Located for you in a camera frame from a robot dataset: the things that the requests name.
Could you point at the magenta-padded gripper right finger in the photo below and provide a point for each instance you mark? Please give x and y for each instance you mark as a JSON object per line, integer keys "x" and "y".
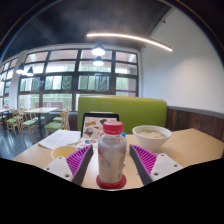
{"x": 164, "y": 166}

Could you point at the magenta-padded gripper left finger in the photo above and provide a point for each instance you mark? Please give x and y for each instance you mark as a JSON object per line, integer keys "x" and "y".
{"x": 59, "y": 166}

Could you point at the clear red-capped drink bottle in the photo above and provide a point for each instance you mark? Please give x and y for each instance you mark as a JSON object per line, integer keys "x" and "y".
{"x": 111, "y": 156}

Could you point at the white ceramic bowl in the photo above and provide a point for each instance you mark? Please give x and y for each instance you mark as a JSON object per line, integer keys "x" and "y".
{"x": 151, "y": 141}

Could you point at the white paper sheet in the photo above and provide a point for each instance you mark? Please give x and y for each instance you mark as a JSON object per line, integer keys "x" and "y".
{"x": 58, "y": 138}

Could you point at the group of green-seated wooden chairs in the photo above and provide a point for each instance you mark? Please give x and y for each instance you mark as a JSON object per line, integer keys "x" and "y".
{"x": 53, "y": 125}

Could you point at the flat round red coaster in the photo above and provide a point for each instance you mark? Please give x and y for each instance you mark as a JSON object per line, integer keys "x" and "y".
{"x": 122, "y": 182}

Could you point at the black-framed sticker-covered tablet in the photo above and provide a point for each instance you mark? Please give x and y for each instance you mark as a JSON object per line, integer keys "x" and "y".
{"x": 91, "y": 128}

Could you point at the small blue-capped tube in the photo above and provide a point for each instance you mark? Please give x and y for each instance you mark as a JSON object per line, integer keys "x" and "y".
{"x": 123, "y": 134}

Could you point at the light wooden dining table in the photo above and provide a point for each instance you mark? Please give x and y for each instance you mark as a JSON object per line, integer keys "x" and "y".
{"x": 40, "y": 110}

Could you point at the green upholstered booth bench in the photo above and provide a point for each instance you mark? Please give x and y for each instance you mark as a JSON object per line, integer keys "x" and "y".
{"x": 140, "y": 110}

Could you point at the group of pendant lamps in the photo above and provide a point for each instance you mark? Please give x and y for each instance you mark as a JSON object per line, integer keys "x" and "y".
{"x": 98, "y": 50}

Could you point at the long curved ceiling light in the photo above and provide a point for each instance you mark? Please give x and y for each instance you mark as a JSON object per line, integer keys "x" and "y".
{"x": 133, "y": 37}

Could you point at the large black-framed window wall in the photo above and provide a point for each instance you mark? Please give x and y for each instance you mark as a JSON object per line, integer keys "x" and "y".
{"x": 60, "y": 66}

